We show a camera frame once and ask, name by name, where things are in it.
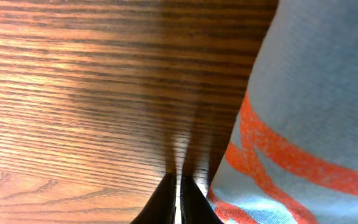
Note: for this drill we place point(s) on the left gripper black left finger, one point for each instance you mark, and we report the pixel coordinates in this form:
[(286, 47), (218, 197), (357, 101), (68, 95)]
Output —
[(161, 206)]

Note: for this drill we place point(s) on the light blue t-shirt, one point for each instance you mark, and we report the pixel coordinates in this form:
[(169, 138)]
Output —
[(293, 152)]

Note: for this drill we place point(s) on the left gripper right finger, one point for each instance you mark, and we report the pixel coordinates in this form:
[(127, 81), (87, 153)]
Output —
[(195, 208)]

